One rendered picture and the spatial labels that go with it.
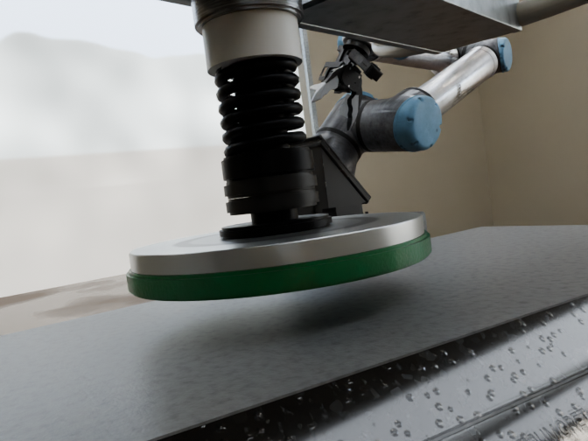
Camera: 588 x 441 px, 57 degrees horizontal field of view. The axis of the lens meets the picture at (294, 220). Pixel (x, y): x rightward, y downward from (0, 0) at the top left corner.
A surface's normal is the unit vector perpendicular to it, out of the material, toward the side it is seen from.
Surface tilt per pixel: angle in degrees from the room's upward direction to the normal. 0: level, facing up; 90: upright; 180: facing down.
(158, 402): 0
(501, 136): 90
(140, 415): 0
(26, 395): 0
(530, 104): 90
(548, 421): 45
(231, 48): 90
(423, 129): 100
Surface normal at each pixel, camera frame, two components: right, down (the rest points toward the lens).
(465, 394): 0.26, -0.71
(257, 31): 0.19, 0.03
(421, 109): 0.66, 0.12
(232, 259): -0.18, 0.07
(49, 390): -0.13, -0.99
